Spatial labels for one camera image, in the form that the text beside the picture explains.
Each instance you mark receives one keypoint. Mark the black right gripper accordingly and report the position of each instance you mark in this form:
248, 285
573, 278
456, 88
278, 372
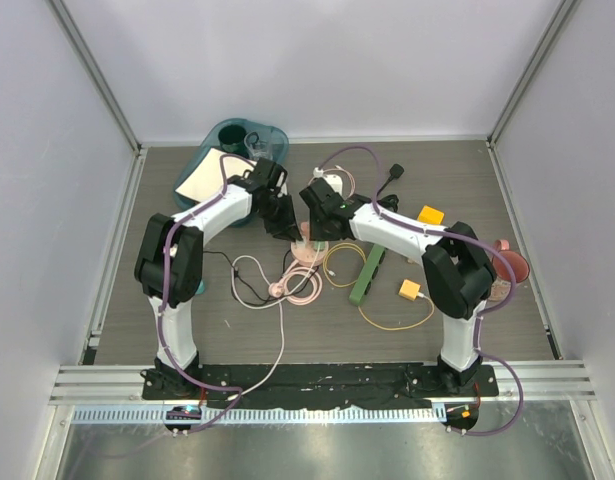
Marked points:
315, 234

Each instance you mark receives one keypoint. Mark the red pink cup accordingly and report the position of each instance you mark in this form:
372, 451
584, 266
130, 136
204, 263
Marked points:
519, 267

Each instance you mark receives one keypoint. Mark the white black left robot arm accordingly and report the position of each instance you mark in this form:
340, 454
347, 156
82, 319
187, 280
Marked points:
169, 267

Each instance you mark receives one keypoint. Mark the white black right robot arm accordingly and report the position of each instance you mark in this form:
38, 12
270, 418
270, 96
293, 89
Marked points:
458, 272

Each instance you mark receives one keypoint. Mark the white slotted cable duct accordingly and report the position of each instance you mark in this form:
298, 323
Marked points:
185, 414

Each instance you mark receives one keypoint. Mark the yellow cube socket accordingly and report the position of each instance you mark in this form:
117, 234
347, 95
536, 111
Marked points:
430, 215

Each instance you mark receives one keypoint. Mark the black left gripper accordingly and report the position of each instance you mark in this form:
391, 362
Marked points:
287, 229

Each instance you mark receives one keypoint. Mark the orange pink charger plug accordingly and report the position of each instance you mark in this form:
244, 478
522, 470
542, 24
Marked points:
305, 231

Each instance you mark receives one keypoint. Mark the green power strip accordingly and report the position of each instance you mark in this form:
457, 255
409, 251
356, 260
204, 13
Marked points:
367, 274

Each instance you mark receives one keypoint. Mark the yellow charger plug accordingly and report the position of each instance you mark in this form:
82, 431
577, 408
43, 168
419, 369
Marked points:
410, 290

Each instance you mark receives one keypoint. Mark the dark green mug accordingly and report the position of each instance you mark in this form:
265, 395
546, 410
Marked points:
232, 139

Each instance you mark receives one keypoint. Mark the white paper sheet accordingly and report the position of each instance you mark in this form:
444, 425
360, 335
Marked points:
207, 178

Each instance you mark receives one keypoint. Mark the round pink power socket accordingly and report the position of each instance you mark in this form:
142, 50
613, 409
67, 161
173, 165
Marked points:
306, 254

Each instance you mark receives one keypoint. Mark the clear glass cup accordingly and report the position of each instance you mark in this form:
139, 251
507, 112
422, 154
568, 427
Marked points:
258, 147

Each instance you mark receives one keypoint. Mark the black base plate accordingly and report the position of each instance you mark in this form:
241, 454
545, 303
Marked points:
373, 386

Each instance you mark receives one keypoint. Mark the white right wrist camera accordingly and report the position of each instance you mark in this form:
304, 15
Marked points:
332, 176

